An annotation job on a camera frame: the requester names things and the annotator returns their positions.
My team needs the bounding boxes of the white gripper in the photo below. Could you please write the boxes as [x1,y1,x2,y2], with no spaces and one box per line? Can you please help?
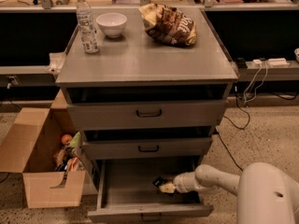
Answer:
[159,172,195,194]

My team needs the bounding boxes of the blue rxbar wrapper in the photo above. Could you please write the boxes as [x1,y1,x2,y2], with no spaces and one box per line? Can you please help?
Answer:
[152,176,167,188]

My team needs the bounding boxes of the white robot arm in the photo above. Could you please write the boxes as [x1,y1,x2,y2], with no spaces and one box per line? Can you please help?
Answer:
[154,162,299,224]

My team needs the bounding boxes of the middle grey drawer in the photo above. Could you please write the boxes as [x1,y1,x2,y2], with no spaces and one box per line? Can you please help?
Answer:
[82,137,212,160]

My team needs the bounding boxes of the grey drawer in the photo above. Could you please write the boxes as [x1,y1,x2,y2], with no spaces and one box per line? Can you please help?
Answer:
[67,100,225,130]
[82,137,212,160]
[88,157,213,224]

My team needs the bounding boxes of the bottom grey drawer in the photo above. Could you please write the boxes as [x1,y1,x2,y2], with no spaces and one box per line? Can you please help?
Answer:
[88,157,213,224]

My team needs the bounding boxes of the grey drawer cabinet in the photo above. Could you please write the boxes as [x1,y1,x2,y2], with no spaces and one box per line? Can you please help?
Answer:
[55,7,239,161]

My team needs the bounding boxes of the top grey drawer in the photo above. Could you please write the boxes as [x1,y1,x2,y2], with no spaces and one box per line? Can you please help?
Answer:
[67,100,225,130]

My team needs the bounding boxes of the orange fruit in box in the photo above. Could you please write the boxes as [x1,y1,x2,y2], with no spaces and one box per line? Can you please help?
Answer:
[61,134,73,146]

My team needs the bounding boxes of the cardboard box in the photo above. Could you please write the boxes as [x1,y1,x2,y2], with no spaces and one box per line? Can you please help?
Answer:
[0,93,85,208]

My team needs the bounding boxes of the white power strip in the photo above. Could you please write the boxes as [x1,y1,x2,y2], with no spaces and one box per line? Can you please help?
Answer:
[252,58,290,68]

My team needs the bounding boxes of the brown chip bag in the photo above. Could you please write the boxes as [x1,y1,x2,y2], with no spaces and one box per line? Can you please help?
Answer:
[139,3,197,47]

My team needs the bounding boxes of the white bowl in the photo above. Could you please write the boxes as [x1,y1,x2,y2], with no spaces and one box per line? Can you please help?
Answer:
[96,13,127,38]

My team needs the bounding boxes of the clear plastic water bottle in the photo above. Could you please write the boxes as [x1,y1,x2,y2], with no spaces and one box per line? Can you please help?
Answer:
[76,0,99,53]

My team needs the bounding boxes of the black floor cable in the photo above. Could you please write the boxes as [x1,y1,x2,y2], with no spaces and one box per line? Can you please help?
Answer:
[216,93,299,173]

